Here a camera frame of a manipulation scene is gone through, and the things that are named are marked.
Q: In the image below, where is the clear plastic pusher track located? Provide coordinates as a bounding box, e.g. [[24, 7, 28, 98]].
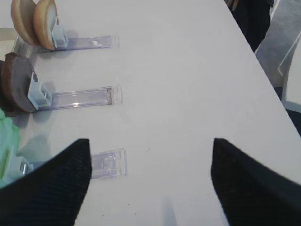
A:
[[27, 73, 123, 111], [34, 25, 119, 53], [1, 148, 127, 184]]

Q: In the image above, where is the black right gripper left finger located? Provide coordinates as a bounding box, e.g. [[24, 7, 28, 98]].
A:
[[0, 138, 92, 226]]

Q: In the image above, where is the green lettuce leaf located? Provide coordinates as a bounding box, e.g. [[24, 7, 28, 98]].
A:
[[0, 109, 20, 188]]

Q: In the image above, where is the brown meat patty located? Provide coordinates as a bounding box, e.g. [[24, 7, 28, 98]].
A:
[[1, 52, 38, 113], [0, 60, 18, 117]]

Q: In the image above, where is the tan bread bun slice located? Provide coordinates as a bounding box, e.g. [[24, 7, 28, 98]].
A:
[[33, 0, 58, 50], [11, 0, 40, 46]]

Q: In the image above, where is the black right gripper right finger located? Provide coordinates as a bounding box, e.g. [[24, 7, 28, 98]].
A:
[[211, 138, 301, 226]]

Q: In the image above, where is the white chair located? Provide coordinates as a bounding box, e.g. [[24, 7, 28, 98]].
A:
[[277, 32, 301, 113]]

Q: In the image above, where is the dark clothed person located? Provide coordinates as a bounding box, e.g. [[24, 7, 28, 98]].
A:
[[225, 0, 274, 52]]

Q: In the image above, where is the clear plastic front rail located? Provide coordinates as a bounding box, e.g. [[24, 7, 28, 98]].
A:
[[12, 35, 36, 63]]

